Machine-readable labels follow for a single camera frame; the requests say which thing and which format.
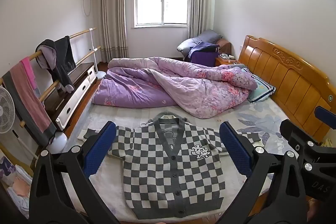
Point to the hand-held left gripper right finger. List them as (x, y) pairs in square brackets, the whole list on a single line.
[(235, 150)]

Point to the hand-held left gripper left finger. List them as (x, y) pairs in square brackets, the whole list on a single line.
[(101, 145)]

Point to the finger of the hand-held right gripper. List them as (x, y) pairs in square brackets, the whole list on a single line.
[(326, 116), (292, 134)]

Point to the grey white checkered cardigan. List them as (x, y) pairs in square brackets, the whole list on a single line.
[(157, 174)]

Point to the pile of clothes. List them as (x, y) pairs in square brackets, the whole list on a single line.
[(18, 184)]

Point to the white fluffy blanket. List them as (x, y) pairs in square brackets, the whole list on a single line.
[(110, 176)]

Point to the leaf print bed sheet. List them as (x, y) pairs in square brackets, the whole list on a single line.
[(252, 119)]

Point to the white round fan base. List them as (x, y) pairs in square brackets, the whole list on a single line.
[(58, 142)]

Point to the wooden headboard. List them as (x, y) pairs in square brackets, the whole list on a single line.
[(288, 77)]

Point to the light blue pillow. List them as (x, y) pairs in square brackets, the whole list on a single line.
[(261, 88)]

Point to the dark white cabinet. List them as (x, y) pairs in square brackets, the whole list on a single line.
[(78, 74)]

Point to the purple floral quilt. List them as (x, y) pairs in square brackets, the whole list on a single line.
[(183, 82)]

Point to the wooden nightstand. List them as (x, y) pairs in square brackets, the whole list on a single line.
[(223, 61)]

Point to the pink grey towel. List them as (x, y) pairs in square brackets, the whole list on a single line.
[(29, 90)]

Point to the black jacket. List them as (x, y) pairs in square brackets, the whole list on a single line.
[(64, 61)]

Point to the chair with piled bedding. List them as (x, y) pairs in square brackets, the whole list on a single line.
[(203, 56)]

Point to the white fan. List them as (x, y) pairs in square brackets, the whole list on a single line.
[(5, 111)]

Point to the brown armchair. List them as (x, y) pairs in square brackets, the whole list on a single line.
[(225, 46)]

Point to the wooden barre rack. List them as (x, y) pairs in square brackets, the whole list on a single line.
[(78, 33)]

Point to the grey blue pillow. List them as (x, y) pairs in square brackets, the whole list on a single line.
[(186, 45), (210, 35)]

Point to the grey striped curtain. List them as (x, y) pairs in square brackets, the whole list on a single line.
[(113, 16), (200, 3)]

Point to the window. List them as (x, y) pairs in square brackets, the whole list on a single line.
[(161, 1)]

